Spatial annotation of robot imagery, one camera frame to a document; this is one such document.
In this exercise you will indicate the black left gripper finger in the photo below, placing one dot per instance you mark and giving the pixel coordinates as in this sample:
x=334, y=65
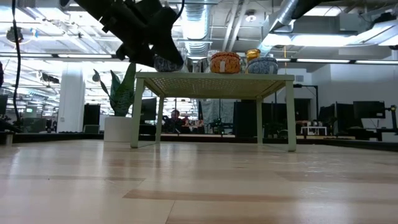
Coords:
x=136, y=56
x=168, y=46

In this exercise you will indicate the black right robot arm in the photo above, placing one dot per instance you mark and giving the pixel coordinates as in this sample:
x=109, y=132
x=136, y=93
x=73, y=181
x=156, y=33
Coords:
x=306, y=3

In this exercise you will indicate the green snake plant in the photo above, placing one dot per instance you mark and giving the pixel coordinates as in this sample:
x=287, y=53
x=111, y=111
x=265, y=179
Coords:
x=122, y=93

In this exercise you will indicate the green perforated metal shelf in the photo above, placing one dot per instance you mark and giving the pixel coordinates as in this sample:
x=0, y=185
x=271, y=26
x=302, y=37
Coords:
x=211, y=85

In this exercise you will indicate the person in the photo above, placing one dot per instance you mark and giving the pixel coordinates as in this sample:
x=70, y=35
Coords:
x=174, y=119

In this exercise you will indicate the white plant pot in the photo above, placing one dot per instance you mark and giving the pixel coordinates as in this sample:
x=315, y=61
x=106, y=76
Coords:
x=118, y=129

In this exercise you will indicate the white building column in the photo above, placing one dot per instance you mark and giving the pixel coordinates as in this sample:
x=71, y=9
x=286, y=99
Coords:
x=71, y=99

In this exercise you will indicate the black background cabinet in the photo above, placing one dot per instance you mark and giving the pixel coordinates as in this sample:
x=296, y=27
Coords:
x=245, y=118

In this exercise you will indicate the black background monitor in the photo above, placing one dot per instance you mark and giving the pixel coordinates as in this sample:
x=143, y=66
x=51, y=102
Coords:
x=369, y=109

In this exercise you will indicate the silver ventilation duct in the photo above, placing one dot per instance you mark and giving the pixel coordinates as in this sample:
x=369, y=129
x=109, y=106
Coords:
x=196, y=25

